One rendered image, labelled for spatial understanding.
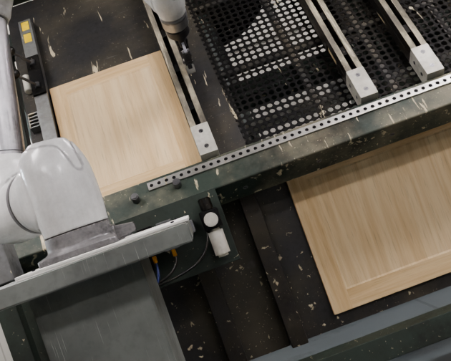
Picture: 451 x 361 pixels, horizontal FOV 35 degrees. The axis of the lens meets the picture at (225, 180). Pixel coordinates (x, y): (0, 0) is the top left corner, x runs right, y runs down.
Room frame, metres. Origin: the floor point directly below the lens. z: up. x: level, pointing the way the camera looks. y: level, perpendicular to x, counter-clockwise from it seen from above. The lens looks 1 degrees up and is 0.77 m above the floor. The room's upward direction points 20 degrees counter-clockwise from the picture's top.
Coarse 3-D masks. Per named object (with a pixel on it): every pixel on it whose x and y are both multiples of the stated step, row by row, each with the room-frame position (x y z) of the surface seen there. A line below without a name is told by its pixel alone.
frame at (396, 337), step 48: (288, 192) 2.53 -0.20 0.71; (240, 240) 2.52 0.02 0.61; (288, 240) 2.52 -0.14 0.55; (192, 288) 2.51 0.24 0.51; (240, 288) 2.51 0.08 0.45; (288, 288) 2.46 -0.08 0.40; (432, 288) 2.54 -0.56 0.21; (192, 336) 2.51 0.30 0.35; (240, 336) 2.51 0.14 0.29; (288, 336) 2.46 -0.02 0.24; (384, 336) 2.29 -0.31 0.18; (432, 336) 2.30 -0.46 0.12
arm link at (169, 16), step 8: (144, 0) 2.24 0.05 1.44; (152, 0) 2.18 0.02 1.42; (160, 0) 2.16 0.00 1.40; (168, 0) 2.16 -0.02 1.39; (176, 0) 2.18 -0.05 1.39; (184, 0) 2.22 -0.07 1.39; (152, 8) 2.22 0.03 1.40; (160, 8) 2.19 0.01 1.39; (168, 8) 2.19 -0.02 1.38; (176, 8) 2.20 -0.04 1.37; (184, 8) 2.24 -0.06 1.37; (160, 16) 2.24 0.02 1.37; (168, 16) 2.22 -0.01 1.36; (176, 16) 2.23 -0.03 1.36
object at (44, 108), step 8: (32, 24) 2.83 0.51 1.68; (24, 32) 2.78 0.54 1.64; (32, 32) 2.77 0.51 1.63; (32, 40) 2.75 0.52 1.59; (24, 48) 2.73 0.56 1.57; (32, 48) 2.72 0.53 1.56; (40, 56) 2.74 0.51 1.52; (40, 96) 2.58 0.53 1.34; (48, 96) 2.59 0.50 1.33; (40, 104) 2.56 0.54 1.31; (48, 104) 2.56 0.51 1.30; (40, 112) 2.54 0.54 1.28; (48, 112) 2.54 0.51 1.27; (40, 120) 2.52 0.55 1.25; (48, 120) 2.52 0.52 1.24; (48, 128) 2.50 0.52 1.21; (56, 128) 2.51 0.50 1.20; (48, 136) 2.48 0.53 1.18; (56, 136) 2.47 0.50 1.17
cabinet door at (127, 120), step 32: (128, 64) 2.63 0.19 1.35; (160, 64) 2.60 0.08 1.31; (64, 96) 2.60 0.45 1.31; (96, 96) 2.58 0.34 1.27; (128, 96) 2.55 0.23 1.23; (160, 96) 2.52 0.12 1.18; (64, 128) 2.51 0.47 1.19; (96, 128) 2.50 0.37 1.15; (128, 128) 2.47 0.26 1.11; (160, 128) 2.45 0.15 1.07; (96, 160) 2.42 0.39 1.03; (128, 160) 2.40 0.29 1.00; (160, 160) 2.38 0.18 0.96; (192, 160) 2.36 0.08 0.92
